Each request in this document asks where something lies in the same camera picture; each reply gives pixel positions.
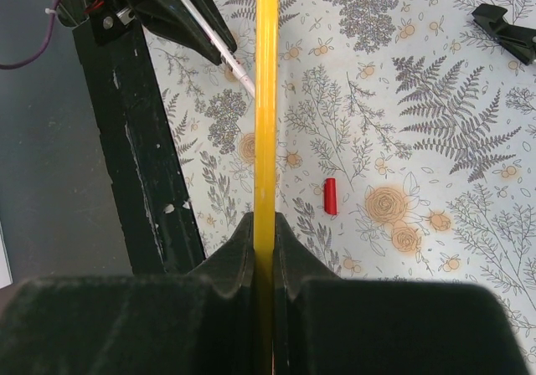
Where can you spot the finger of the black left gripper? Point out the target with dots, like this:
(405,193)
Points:
(212,15)
(170,20)

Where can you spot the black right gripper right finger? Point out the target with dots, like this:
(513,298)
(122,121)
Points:
(329,325)

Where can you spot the wire whiteboard stand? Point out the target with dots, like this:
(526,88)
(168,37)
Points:
(517,40)

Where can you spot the floral table mat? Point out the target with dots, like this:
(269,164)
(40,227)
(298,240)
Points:
(428,127)

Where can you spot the red marker cap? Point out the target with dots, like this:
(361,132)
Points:
(330,197)

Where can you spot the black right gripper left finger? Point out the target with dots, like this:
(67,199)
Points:
(198,323)

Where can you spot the white red marker pen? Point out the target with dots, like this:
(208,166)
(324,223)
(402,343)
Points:
(237,69)

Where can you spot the yellow framed whiteboard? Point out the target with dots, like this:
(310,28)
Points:
(267,24)

